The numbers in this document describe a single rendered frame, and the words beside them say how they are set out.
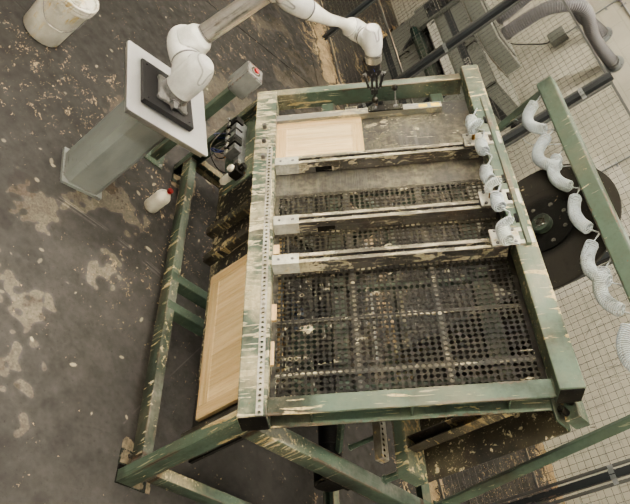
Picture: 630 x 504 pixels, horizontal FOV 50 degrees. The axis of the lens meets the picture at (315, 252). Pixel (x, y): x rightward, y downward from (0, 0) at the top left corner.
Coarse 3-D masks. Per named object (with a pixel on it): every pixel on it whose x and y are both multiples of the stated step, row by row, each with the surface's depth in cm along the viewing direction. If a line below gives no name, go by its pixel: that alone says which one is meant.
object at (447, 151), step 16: (432, 144) 358; (448, 144) 356; (464, 144) 352; (288, 160) 360; (304, 160) 359; (320, 160) 357; (336, 160) 357; (352, 160) 357; (368, 160) 357; (384, 160) 357; (400, 160) 358; (416, 160) 358; (432, 160) 358
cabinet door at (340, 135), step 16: (288, 128) 388; (304, 128) 387; (320, 128) 385; (336, 128) 384; (352, 128) 382; (288, 144) 378; (304, 144) 377; (320, 144) 376; (336, 144) 374; (352, 144) 373
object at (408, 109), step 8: (408, 104) 389; (416, 104) 388; (440, 104) 386; (320, 112) 392; (328, 112) 391; (336, 112) 390; (344, 112) 390; (352, 112) 389; (360, 112) 388; (368, 112) 387; (376, 112) 387; (384, 112) 387; (392, 112) 388; (400, 112) 388; (408, 112) 388; (416, 112) 388; (424, 112) 388; (432, 112) 388; (280, 120) 390; (288, 120) 390; (296, 120) 390; (304, 120) 390; (312, 120) 390
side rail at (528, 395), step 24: (480, 384) 261; (504, 384) 260; (528, 384) 259; (288, 408) 261; (312, 408) 260; (336, 408) 259; (360, 408) 258; (384, 408) 258; (408, 408) 268; (432, 408) 267; (456, 408) 266; (480, 408) 265; (504, 408) 264; (528, 408) 263; (552, 408) 262
